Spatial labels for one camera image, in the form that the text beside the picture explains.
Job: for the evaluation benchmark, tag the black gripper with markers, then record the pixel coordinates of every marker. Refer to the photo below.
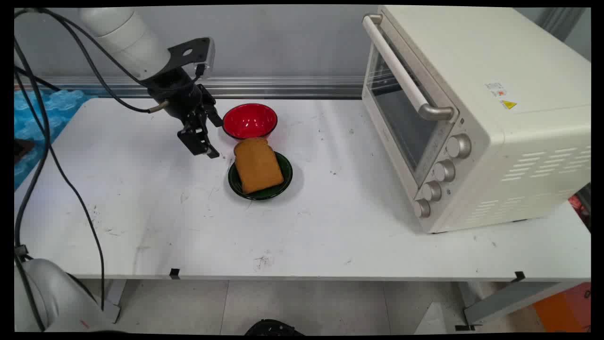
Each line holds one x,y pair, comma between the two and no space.
181,99

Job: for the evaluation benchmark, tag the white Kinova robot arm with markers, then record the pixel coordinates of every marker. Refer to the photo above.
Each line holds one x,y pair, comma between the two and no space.
122,33

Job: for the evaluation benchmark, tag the red bowl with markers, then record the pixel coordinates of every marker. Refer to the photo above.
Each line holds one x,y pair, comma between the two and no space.
249,121

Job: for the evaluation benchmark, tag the brown bread slice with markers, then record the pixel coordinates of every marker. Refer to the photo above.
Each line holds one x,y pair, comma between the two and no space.
257,165

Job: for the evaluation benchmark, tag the dark green plate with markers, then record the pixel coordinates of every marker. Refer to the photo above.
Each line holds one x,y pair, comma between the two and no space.
285,172

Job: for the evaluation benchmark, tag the blue bubble wrap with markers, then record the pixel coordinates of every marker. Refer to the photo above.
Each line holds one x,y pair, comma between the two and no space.
66,106

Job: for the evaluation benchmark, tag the black tape piece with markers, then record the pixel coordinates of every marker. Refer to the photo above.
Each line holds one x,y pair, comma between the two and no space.
519,276
174,273

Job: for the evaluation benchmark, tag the black round object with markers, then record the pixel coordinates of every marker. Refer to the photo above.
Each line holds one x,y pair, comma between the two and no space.
273,328

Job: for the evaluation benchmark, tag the silver oven knob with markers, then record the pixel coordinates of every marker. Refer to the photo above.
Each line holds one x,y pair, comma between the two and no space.
444,170
422,208
431,191
458,146

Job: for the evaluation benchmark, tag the white label sticker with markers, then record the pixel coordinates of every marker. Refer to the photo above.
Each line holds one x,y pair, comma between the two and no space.
495,89

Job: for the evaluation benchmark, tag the yellow warning sticker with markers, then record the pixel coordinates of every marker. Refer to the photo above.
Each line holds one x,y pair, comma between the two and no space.
508,104

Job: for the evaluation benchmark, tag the cream toaster oven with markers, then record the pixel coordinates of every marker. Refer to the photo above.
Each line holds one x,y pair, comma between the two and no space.
509,156

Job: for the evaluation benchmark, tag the red patterned object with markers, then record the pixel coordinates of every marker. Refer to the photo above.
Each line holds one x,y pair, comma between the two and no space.
579,210

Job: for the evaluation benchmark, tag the orange box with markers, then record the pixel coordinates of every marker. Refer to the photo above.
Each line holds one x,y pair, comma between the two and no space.
566,311

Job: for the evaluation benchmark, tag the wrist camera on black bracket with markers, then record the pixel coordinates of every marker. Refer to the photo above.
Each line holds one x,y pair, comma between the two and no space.
193,52

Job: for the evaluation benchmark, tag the aluminium rail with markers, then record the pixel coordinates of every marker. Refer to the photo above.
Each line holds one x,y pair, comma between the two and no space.
283,87

